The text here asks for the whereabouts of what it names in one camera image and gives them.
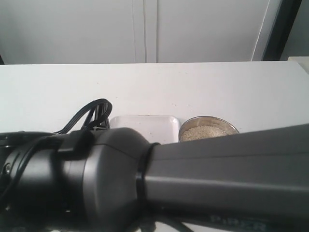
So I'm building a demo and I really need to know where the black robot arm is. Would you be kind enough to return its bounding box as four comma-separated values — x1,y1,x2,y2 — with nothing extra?
0,125,309,232

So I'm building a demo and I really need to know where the steel bowl of grains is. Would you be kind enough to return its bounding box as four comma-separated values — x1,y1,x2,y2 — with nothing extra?
178,116,239,142

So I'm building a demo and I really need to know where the white plastic tray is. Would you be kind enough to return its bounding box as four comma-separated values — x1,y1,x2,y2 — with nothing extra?
110,115,181,144

